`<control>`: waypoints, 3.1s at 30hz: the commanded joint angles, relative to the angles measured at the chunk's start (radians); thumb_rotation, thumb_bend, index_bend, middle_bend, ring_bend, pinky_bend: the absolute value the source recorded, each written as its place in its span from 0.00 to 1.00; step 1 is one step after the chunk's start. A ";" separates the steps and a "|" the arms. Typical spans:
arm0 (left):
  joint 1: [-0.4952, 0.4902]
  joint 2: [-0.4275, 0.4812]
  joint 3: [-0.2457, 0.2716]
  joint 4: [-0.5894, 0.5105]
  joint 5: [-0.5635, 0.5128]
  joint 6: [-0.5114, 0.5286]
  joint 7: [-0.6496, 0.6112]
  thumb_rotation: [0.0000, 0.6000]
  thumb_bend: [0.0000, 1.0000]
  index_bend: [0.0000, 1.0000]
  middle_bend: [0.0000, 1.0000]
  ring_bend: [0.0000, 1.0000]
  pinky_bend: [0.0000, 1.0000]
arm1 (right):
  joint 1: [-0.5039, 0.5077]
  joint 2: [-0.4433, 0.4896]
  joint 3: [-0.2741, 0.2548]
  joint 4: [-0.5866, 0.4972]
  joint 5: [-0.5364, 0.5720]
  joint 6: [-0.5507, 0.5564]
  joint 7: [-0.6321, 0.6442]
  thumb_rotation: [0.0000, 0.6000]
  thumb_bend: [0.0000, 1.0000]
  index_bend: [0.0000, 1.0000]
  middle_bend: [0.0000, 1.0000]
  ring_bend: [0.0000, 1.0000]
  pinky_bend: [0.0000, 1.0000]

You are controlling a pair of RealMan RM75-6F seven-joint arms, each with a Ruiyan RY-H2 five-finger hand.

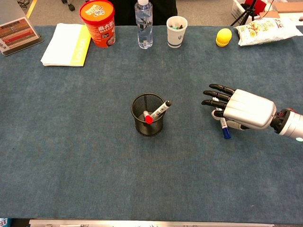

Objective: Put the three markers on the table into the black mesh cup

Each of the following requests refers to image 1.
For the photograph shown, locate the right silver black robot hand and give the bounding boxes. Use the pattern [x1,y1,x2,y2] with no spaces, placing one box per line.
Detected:
[201,83,277,131]

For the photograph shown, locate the blue capped white marker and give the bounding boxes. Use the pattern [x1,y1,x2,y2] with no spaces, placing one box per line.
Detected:
[212,96,232,140]

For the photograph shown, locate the black capped white marker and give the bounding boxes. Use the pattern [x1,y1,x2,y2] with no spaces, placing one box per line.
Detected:
[150,100,172,121]

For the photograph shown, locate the red capped white marker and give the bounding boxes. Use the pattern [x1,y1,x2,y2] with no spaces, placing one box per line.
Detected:
[143,110,154,125]

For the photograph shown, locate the black mesh pen cup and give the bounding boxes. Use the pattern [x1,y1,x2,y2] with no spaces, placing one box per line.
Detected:
[130,92,167,137]

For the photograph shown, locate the yellow egg-shaped container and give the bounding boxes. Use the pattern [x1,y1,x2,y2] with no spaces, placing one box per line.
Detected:
[215,28,233,48]

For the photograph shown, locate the white snack bag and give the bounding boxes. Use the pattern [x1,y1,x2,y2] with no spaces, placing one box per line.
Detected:
[233,17,303,47]

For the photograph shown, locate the black tripod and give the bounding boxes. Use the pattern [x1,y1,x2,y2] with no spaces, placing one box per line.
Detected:
[230,0,261,26]

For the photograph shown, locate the white plastic crate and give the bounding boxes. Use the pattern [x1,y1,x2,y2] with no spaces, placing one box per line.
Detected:
[231,0,247,19]

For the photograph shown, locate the white paper cup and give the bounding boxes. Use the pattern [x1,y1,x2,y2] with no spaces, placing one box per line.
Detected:
[166,16,188,49]

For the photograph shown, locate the red box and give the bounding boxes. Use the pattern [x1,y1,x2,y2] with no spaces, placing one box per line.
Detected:
[244,0,267,16]

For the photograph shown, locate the binder clips in cup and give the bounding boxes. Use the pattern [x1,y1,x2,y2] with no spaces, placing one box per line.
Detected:
[169,20,185,31]

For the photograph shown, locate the brown cardboard box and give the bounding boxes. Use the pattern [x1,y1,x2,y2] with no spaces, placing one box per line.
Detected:
[259,1,303,19]

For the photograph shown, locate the blue-grey felt table cloth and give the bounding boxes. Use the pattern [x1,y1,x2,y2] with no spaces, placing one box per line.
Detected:
[0,25,303,225]

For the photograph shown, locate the clear plastic water bottle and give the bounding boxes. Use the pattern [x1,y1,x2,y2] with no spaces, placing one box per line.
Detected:
[134,0,153,50]

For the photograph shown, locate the orange instant noodle cup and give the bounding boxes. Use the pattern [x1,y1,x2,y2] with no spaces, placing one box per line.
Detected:
[79,0,116,49]

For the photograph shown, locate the white and yellow notebook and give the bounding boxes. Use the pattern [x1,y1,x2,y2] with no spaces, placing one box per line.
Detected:
[40,23,92,68]

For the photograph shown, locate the black chair caster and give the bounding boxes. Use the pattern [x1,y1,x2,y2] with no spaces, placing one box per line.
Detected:
[61,0,76,12]

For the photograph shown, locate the framed patterned picture card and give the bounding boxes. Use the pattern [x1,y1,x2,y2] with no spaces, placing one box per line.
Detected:
[0,16,45,57]

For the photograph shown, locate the aluminium profile rail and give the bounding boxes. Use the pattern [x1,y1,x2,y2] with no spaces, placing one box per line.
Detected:
[28,218,275,227]

